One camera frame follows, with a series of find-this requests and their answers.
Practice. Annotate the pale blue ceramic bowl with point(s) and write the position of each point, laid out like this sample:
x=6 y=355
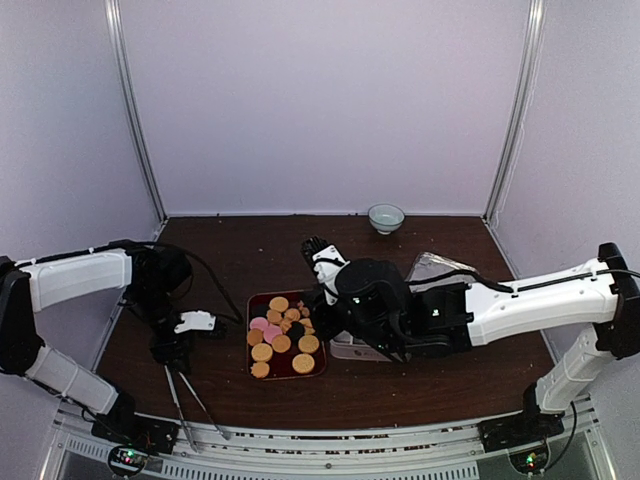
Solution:
x=385 y=218

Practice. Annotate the white divided cookie tin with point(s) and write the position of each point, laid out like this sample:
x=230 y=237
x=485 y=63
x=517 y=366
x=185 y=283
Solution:
x=344 y=346

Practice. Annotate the dark red cookie tray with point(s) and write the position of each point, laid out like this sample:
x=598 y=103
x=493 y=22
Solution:
x=299 y=311

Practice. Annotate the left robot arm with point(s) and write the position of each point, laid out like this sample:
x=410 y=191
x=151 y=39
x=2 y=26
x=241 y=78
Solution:
x=49 y=307

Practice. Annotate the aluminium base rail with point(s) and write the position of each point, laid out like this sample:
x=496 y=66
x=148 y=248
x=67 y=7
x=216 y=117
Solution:
x=452 y=450

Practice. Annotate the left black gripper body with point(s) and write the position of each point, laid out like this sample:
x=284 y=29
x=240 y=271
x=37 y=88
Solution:
x=158 y=345

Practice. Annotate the bottom left round cookie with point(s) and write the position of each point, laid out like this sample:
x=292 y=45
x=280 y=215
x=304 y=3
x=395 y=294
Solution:
x=260 y=370

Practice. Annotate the left pink round cookie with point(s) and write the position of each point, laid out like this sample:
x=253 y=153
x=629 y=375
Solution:
x=259 y=323

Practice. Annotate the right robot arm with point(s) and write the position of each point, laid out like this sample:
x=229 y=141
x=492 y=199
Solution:
x=457 y=310

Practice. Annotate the smooth round tan cookie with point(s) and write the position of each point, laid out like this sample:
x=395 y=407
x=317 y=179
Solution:
x=281 y=344

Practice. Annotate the pink round cookie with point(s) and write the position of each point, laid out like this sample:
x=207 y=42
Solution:
x=259 y=323
x=271 y=332

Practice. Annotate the right pink round cookie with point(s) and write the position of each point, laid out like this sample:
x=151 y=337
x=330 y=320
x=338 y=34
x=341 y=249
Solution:
x=271 y=332

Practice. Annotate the black round cookie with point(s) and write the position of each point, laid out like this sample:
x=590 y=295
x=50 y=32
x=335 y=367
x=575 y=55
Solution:
x=296 y=331

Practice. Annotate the right aluminium frame post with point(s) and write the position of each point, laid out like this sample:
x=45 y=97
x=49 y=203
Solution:
x=521 y=101

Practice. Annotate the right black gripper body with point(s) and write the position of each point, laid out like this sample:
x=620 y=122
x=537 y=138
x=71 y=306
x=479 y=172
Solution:
x=325 y=329

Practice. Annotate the large round tan cookie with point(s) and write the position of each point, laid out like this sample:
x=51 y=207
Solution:
x=303 y=363

